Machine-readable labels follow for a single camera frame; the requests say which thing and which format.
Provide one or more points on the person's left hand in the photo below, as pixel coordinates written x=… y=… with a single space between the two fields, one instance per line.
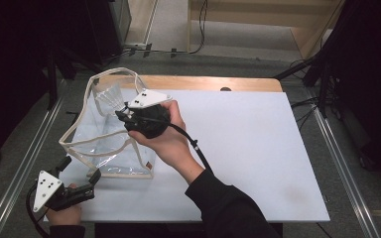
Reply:
x=64 y=215

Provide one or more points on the clear bag with beige trim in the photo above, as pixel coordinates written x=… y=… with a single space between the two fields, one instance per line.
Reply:
x=112 y=145

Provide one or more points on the white board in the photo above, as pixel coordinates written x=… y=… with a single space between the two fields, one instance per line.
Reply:
x=251 y=148

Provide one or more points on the black stand leg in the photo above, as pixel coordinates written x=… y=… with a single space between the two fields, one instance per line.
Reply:
x=294 y=67

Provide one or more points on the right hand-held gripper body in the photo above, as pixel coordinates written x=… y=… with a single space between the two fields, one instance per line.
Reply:
x=149 y=115

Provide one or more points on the wooden table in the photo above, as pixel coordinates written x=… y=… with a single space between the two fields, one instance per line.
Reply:
x=211 y=83

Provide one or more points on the person's right hand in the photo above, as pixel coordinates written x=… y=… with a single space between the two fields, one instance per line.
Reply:
x=168 y=145

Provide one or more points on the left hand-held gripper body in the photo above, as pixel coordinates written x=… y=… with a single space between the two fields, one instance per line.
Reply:
x=48 y=191

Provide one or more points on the metal floor rail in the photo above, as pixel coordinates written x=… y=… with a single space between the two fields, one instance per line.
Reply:
x=340 y=158
x=20 y=172

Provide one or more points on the light wooden shelf unit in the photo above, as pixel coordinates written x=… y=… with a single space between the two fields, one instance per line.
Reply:
x=261 y=20

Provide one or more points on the black curtain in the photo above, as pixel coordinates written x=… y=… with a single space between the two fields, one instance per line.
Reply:
x=20 y=66
x=370 y=82

